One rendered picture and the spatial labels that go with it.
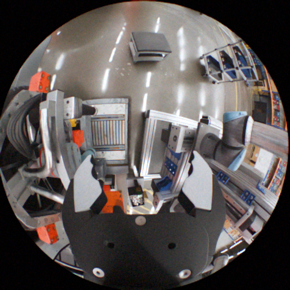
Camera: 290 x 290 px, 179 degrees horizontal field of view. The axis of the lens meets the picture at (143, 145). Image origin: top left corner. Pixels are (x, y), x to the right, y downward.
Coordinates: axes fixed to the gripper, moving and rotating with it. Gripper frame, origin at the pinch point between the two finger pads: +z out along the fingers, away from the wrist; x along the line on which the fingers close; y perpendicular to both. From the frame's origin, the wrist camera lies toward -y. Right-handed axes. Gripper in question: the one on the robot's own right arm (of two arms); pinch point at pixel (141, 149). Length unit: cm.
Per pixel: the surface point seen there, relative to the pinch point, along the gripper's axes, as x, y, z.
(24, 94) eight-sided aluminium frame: -34.3, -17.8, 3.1
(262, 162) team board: 559, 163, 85
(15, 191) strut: -34.5, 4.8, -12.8
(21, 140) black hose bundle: -22.9, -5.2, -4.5
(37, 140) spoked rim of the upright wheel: -50, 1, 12
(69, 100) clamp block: -15.2, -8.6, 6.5
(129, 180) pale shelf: -15, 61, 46
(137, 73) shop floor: -4, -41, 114
